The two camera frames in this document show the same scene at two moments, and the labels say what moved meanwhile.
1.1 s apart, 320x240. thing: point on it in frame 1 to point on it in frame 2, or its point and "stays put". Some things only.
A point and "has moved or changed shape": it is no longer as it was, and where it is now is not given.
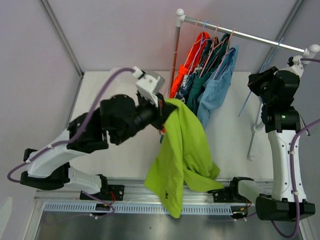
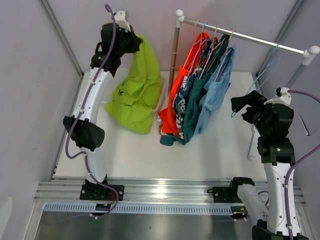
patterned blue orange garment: x=182 y=93 stays put
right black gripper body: x=260 y=85 to x=257 y=114
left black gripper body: x=156 y=114 to x=128 y=45
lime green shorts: x=183 y=154 has moved or changed shape
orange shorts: x=179 y=79 stays put
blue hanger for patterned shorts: x=202 y=41 stays put
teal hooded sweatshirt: x=214 y=59 stays put
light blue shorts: x=218 y=83 stays put
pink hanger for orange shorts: x=194 y=42 stays put
